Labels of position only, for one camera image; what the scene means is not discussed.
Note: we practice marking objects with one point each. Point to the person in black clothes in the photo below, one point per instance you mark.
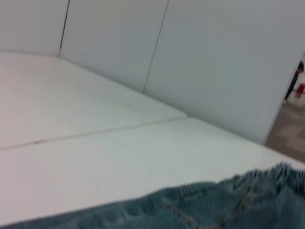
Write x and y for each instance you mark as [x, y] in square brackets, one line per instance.
[294, 81]

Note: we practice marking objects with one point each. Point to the blue denim shorts with print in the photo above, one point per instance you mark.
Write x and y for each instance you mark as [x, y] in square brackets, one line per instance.
[214, 207]

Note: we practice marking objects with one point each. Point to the small red container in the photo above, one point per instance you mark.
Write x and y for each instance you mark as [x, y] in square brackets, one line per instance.
[301, 88]

